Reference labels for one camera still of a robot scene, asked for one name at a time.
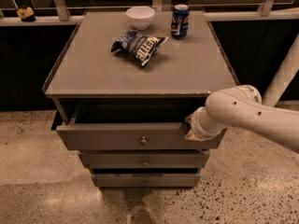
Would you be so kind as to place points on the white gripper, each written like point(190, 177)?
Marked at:
point(196, 127)

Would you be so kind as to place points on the grey top drawer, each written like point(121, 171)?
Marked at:
point(132, 124)

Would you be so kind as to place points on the grey drawer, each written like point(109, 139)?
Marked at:
point(145, 180)
point(144, 159)
point(132, 124)

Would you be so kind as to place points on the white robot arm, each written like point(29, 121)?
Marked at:
point(244, 107)

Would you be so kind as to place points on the grey drawer cabinet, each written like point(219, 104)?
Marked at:
point(192, 67)

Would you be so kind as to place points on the grey bottom drawer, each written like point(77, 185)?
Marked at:
point(145, 180)

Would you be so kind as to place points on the grey middle drawer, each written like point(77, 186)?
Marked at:
point(144, 159)

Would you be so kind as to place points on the blue Kettle chip bag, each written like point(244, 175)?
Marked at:
point(140, 46)

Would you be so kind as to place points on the blue soda can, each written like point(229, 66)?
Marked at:
point(180, 21)

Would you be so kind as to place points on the white ceramic bowl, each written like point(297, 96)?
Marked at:
point(140, 17)

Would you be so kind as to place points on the yellow black object on ledge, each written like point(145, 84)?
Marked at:
point(26, 14)

